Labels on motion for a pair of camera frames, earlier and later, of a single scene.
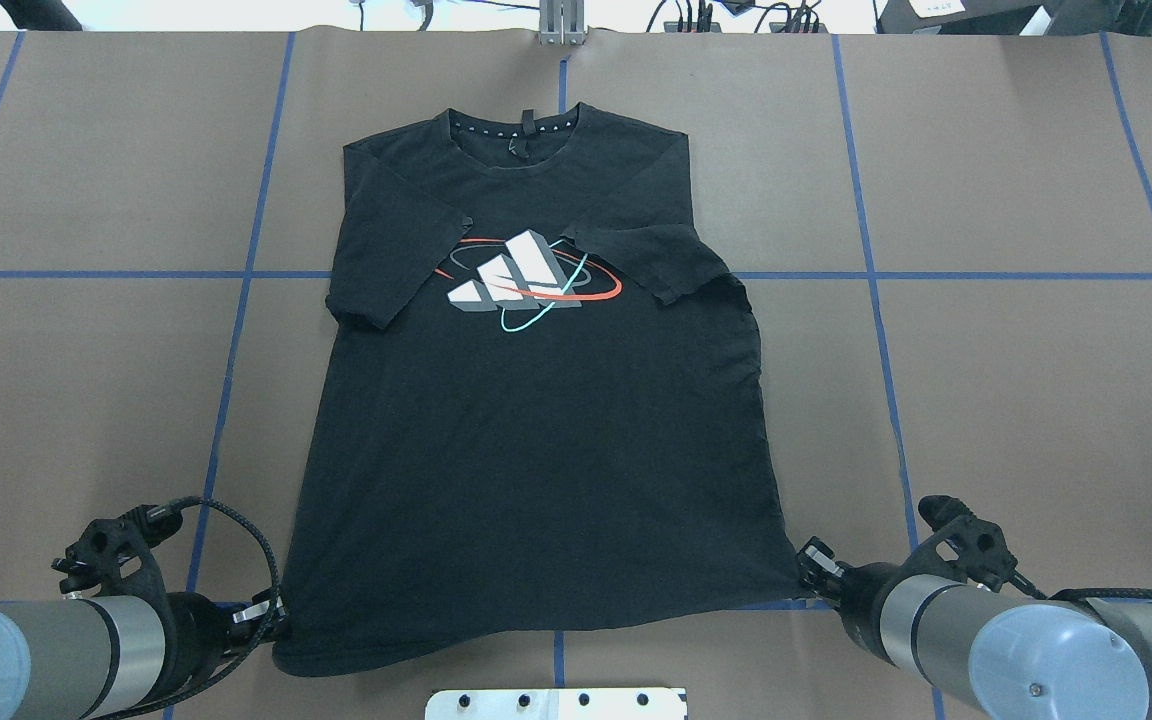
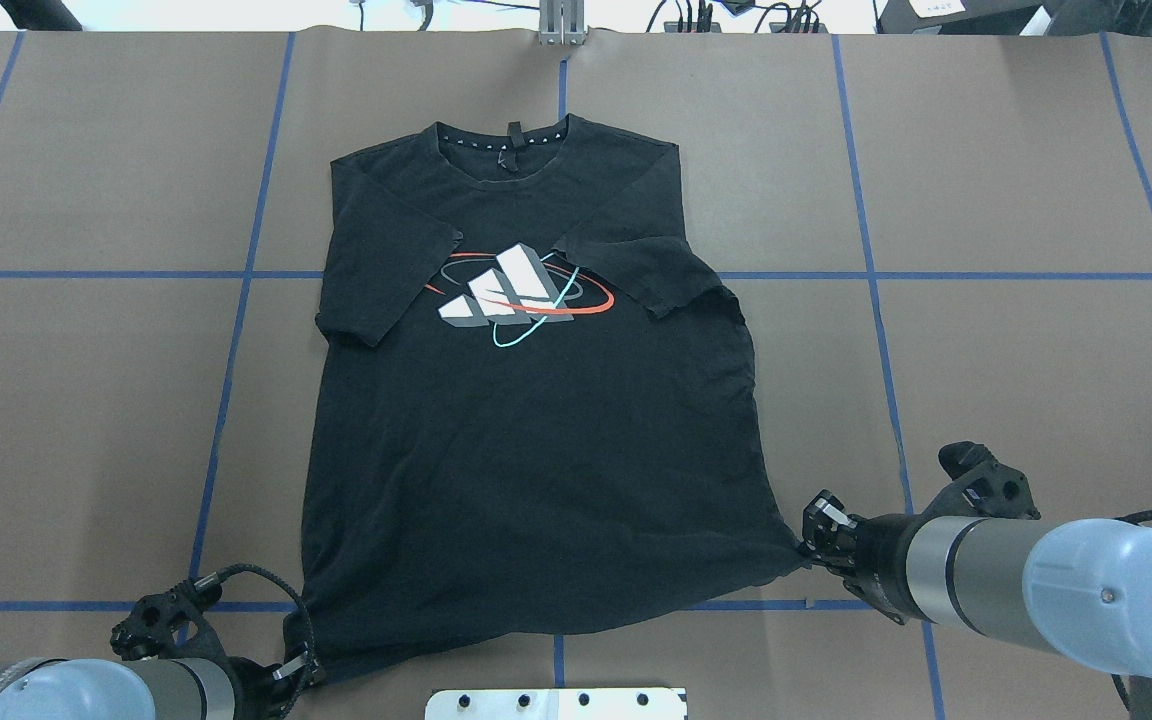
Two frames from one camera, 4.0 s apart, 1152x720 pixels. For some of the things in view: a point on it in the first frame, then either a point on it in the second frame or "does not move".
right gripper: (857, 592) → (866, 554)
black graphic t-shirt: (537, 400) does not move
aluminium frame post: (561, 22) does not move
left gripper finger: (257, 610) → (294, 665)
